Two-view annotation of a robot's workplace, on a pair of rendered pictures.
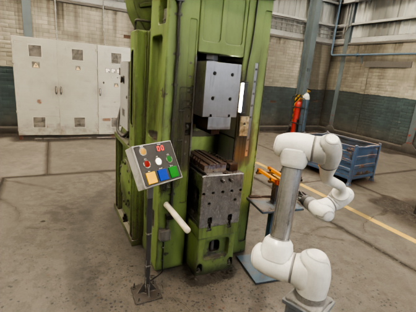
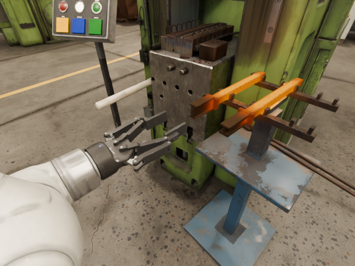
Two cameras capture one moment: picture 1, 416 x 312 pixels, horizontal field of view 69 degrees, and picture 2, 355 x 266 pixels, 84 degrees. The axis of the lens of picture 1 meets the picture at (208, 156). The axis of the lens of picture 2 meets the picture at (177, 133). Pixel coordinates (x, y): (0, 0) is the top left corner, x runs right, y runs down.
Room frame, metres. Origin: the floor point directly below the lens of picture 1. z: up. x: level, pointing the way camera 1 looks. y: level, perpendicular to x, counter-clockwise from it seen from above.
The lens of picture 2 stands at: (1.92, -1.01, 1.21)
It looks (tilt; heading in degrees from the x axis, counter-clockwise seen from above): 39 degrees down; 67
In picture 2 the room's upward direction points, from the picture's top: straight up
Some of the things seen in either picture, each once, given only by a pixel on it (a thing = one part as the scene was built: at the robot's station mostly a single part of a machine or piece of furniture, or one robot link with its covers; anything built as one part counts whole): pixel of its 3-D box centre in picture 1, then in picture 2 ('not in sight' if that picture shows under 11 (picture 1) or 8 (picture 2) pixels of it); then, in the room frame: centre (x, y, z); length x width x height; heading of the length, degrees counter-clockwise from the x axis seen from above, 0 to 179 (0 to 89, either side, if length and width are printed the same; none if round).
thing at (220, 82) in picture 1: (214, 88); not in sight; (2.53, -0.01, 1.56); 0.42 x 0.39 x 0.40; 28
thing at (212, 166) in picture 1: (203, 160); (199, 36); (2.51, 0.03, 0.96); 0.42 x 0.20 x 0.09; 28
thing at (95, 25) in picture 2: (173, 171); (95, 27); (1.99, 0.23, 1.01); 0.07 x 0.05 x 0.07; 143
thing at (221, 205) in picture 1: (206, 188); (204, 83); (2.54, -0.01, 0.69); 0.56 x 0.38 x 0.45; 28
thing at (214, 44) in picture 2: (230, 165); (213, 49); (2.46, -0.20, 0.95); 0.12 x 0.08 x 0.06; 28
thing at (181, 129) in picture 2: not in sight; (175, 132); (2.07, -0.66, 0.91); 0.07 x 0.01 x 0.03; 20
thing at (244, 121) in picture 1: (243, 125); not in sight; (2.58, -0.28, 1.27); 0.09 x 0.02 x 0.17; 118
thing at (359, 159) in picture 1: (337, 155); not in sight; (5.69, -2.47, 0.36); 1.20 x 0.80 x 0.72; 33
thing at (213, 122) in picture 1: (207, 119); not in sight; (2.51, 0.03, 1.32); 0.42 x 0.20 x 0.10; 28
